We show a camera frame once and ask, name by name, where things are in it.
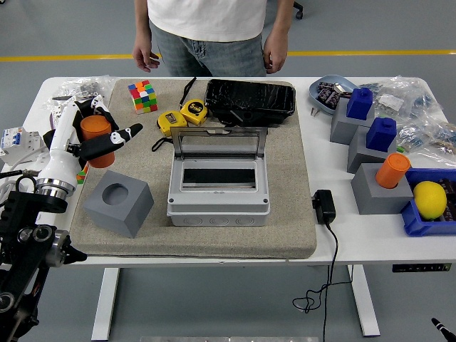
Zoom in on person's left hand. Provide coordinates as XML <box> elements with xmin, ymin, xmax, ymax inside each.
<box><xmin>262</xmin><ymin>32</ymin><xmax>291</xmax><ymax>76</ymax></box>

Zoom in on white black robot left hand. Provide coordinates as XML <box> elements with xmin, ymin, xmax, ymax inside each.
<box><xmin>36</xmin><ymin>95</ymin><xmax>144</xmax><ymax>189</ymax></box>

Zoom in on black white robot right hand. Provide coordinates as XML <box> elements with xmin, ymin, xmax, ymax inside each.
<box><xmin>430</xmin><ymin>317</ymin><xmax>456</xmax><ymax>340</ymax></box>

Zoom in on person's right hand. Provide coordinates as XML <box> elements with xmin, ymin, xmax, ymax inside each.
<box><xmin>132</xmin><ymin>37</ymin><xmax>162</xmax><ymax>73</ymax></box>

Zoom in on orange cylinder battery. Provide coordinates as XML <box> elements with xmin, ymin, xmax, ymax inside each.
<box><xmin>375</xmin><ymin>153</ymin><xmax>412</xmax><ymax>190</ymax></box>
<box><xmin>79</xmin><ymin>115</ymin><xmax>116</xmax><ymax>169</ymax></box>

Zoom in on grey electrical box clear lid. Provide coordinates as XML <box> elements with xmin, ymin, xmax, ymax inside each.
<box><xmin>166</xmin><ymin>126</ymin><xmax>271</xmax><ymax>228</ymax></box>

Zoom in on white power strip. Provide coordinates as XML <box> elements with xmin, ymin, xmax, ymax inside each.
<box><xmin>16</xmin><ymin>130</ymin><xmax>60</xmax><ymax>229</ymax></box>

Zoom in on large colourful puzzle cube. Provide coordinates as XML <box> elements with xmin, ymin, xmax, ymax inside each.
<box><xmin>128</xmin><ymin>79</ymin><xmax>159</xmax><ymax>115</ymax></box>

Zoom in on black plastic tray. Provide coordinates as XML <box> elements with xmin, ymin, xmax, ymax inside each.
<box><xmin>204</xmin><ymin>78</ymin><xmax>297</xmax><ymax>126</ymax></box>

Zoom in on white circuit breaker blue levers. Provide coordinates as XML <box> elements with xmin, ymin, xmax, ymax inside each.
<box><xmin>0</xmin><ymin>126</ymin><xmax>28</xmax><ymax>167</ymax></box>

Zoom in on blue-grey shallow dish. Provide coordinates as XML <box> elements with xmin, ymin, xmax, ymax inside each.
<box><xmin>309</xmin><ymin>74</ymin><xmax>359</xmax><ymax>115</ymax></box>

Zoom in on clear bag of screws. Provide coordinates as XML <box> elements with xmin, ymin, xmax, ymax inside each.
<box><xmin>60</xmin><ymin>74</ymin><xmax>117</xmax><ymax>100</ymax></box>

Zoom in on black table control panel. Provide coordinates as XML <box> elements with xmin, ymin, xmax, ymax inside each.
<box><xmin>392</xmin><ymin>263</ymin><xmax>452</xmax><ymax>274</ymax></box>

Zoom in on dark printed packet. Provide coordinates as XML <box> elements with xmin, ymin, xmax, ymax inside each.
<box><xmin>316</xmin><ymin>88</ymin><xmax>341</xmax><ymax>108</ymax></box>
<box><xmin>438</xmin><ymin>177</ymin><xmax>456</xmax><ymax>222</ymax></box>

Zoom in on person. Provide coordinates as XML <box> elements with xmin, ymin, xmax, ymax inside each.
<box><xmin>146</xmin><ymin>0</ymin><xmax>269</xmax><ymax>78</ymax></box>

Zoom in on yellow tape measure plain label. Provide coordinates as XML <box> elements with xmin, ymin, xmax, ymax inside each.
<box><xmin>152</xmin><ymin>110</ymin><xmax>189</xmax><ymax>152</ymax></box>

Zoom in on yellow tape measure 5m print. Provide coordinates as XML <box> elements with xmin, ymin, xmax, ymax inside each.
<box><xmin>179</xmin><ymin>76</ymin><xmax>209</xmax><ymax>126</ymax></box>

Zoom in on brown packet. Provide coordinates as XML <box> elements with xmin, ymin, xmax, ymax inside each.
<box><xmin>333</xmin><ymin>82</ymin><xmax>353</xmax><ymax>99</ymax></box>

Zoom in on white table leg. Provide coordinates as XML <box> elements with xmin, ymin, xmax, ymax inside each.
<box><xmin>347</xmin><ymin>265</ymin><xmax>381</xmax><ymax>338</ymax></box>
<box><xmin>91</xmin><ymin>267</ymin><xmax>120</xmax><ymax>341</ymax></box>

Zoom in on grey holder block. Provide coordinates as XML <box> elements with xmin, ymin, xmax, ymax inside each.
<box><xmin>82</xmin><ymin>170</ymin><xmax>155</xmax><ymax>239</ymax></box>
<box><xmin>330</xmin><ymin>98</ymin><xmax>375</xmax><ymax>145</ymax></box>
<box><xmin>351</xmin><ymin>162</ymin><xmax>416</xmax><ymax>216</ymax></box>
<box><xmin>347</xmin><ymin>125</ymin><xmax>398</xmax><ymax>175</ymax></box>

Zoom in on blue plastic block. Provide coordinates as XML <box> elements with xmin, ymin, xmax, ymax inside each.
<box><xmin>346</xmin><ymin>87</ymin><xmax>374</xmax><ymax>120</ymax></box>
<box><xmin>366</xmin><ymin>117</ymin><xmax>398</xmax><ymax>152</ymax></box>

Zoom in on blue plastic bin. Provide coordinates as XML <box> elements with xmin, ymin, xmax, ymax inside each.
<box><xmin>400</xmin><ymin>167</ymin><xmax>456</xmax><ymax>238</ymax></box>

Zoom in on yellow lemon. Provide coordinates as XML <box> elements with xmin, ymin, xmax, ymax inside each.
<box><xmin>413</xmin><ymin>180</ymin><xmax>448</xmax><ymax>220</ymax></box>

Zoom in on clear bag of blue parts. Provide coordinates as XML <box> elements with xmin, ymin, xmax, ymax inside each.
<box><xmin>359</xmin><ymin>74</ymin><xmax>445</xmax><ymax>119</ymax></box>

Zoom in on clear bag of mixed parts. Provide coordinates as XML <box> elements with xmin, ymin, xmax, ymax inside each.
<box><xmin>395</xmin><ymin>117</ymin><xmax>456</xmax><ymax>165</ymax></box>

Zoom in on grey-brown fabric mat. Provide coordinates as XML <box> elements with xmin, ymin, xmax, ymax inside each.
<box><xmin>67</xmin><ymin>78</ymin><xmax>318</xmax><ymax>260</ymax></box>

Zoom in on black triangular bracket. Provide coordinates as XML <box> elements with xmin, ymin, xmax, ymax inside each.
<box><xmin>217</xmin><ymin>108</ymin><xmax>266</xmax><ymax>128</ymax></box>

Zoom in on black power adapter with cord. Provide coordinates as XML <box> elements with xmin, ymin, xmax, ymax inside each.
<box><xmin>291</xmin><ymin>189</ymin><xmax>356</xmax><ymax>342</ymax></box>

